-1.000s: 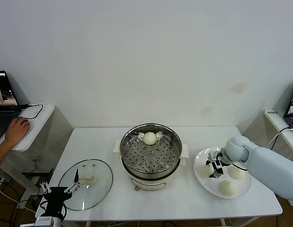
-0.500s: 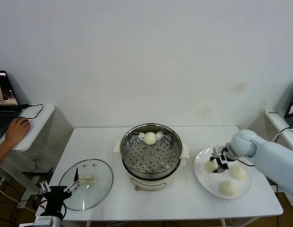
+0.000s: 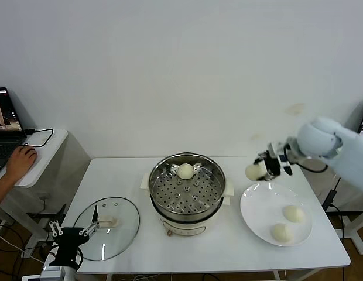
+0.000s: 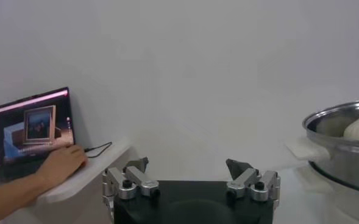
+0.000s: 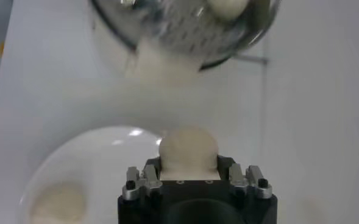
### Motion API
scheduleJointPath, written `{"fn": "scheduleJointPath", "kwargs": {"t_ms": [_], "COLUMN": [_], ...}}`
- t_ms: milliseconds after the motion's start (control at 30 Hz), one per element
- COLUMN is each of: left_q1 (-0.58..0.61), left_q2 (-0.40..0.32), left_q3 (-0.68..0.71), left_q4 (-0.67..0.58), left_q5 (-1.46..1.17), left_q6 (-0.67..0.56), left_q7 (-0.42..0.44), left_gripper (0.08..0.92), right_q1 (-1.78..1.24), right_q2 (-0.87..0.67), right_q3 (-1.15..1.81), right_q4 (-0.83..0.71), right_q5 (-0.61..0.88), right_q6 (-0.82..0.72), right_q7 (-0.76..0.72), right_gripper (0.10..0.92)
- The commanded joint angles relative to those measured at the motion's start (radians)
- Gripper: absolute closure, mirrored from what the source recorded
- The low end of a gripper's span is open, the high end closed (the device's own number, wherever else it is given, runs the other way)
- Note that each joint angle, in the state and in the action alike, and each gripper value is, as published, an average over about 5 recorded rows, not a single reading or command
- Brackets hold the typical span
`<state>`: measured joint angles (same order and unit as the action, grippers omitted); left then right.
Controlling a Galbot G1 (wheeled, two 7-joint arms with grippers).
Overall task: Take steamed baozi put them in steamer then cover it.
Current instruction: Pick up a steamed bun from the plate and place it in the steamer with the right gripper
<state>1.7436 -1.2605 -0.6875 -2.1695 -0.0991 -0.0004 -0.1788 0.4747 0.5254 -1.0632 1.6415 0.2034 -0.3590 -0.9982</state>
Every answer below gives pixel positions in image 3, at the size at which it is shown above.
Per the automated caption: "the cream electric cooking pot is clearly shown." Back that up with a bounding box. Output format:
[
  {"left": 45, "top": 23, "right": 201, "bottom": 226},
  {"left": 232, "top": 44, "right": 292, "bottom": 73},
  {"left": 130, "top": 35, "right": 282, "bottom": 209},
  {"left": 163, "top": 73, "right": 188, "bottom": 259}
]
[{"left": 145, "top": 190, "right": 232, "bottom": 237}]

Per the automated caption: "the black laptop cable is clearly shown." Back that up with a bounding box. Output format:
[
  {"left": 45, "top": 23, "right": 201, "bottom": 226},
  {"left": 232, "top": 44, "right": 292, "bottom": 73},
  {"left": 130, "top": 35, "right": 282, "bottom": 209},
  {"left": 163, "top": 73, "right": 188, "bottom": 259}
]
[{"left": 25, "top": 128, "right": 56, "bottom": 148}]

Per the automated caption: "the white power strip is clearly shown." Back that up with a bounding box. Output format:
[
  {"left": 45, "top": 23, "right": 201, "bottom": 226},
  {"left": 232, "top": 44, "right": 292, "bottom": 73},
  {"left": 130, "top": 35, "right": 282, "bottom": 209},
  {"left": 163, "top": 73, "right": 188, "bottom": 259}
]
[{"left": 22, "top": 239, "right": 52, "bottom": 259}]

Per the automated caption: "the person's bare hand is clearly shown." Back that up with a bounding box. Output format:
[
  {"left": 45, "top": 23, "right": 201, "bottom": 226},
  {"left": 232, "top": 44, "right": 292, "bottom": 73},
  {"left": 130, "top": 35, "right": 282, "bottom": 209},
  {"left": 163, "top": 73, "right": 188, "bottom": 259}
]
[{"left": 6, "top": 146, "right": 39, "bottom": 182}]

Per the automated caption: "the black cable with adapter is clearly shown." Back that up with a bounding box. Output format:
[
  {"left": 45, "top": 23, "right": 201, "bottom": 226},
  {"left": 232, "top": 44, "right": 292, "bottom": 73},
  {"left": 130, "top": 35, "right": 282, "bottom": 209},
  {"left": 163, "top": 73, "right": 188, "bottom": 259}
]
[{"left": 321, "top": 175, "right": 351, "bottom": 244}]

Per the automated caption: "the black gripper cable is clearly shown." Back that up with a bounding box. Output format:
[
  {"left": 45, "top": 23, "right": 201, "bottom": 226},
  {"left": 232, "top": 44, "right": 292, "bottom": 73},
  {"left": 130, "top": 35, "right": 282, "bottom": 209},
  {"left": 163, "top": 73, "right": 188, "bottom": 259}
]
[{"left": 298, "top": 160, "right": 329, "bottom": 174}]

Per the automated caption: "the black floor cable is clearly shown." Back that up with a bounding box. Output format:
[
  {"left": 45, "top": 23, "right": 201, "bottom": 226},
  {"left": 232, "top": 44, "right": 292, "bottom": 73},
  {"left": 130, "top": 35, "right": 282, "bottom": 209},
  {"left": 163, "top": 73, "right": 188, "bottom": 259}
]
[{"left": 0, "top": 222, "right": 28, "bottom": 256}]

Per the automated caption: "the glass lid with cream handle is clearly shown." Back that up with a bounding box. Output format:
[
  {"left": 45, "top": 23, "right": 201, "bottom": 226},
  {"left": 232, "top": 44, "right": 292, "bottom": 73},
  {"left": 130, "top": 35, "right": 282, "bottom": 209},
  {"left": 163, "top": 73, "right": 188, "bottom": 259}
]
[{"left": 73, "top": 196, "right": 141, "bottom": 261}]

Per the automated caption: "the stainless steel steamer insert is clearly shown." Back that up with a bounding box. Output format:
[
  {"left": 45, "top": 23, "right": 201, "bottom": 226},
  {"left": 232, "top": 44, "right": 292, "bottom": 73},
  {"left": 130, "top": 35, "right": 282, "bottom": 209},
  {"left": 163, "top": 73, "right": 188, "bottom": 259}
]
[{"left": 139, "top": 151, "right": 235, "bottom": 221}]

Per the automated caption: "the white round plate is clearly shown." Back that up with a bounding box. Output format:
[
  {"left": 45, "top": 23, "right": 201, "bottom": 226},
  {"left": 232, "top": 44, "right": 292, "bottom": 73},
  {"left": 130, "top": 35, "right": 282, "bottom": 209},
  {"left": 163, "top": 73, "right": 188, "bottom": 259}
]
[{"left": 239, "top": 181, "right": 314, "bottom": 247}]

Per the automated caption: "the white steamed baozi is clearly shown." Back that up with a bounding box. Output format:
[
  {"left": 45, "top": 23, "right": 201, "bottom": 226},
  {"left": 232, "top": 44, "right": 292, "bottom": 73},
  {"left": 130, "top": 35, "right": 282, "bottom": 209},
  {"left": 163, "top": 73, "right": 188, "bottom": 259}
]
[
  {"left": 177, "top": 163, "right": 196, "bottom": 180},
  {"left": 270, "top": 223, "right": 294, "bottom": 244},
  {"left": 283, "top": 204, "right": 305, "bottom": 224},
  {"left": 245, "top": 163, "right": 269, "bottom": 181}
]

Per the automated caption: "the black laptop with large screen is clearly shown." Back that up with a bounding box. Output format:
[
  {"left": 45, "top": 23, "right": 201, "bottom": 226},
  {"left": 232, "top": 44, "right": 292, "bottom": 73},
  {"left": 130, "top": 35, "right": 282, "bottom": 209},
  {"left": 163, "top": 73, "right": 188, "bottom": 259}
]
[{"left": 0, "top": 86, "right": 28, "bottom": 180}]

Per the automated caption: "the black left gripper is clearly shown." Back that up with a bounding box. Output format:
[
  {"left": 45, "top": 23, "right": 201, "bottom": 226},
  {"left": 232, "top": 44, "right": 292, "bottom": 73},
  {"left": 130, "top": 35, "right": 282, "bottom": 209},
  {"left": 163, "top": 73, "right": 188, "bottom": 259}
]
[{"left": 49, "top": 204, "right": 101, "bottom": 267}]

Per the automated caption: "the person's bare forearm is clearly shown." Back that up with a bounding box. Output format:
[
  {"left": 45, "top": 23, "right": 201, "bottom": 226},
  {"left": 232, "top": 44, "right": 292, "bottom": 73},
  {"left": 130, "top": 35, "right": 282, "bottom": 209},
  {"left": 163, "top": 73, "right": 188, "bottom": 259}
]
[{"left": 0, "top": 172, "right": 17, "bottom": 206}]

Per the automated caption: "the white side table with label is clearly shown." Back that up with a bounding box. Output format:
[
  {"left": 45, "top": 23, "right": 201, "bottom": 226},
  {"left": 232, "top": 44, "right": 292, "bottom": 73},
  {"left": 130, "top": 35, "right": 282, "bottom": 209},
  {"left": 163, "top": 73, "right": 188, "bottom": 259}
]
[{"left": 300, "top": 160, "right": 363, "bottom": 255}]

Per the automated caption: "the white side table rounded top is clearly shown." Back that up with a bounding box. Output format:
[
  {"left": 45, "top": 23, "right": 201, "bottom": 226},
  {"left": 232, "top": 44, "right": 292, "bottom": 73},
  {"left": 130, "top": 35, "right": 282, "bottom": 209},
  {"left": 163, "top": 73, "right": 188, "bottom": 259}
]
[{"left": 0, "top": 128, "right": 92, "bottom": 244}]

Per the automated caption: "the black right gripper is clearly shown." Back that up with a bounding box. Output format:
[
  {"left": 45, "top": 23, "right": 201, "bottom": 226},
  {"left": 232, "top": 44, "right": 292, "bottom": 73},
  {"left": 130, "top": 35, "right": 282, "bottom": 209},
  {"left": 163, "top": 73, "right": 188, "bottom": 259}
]
[{"left": 254, "top": 137, "right": 299, "bottom": 181}]

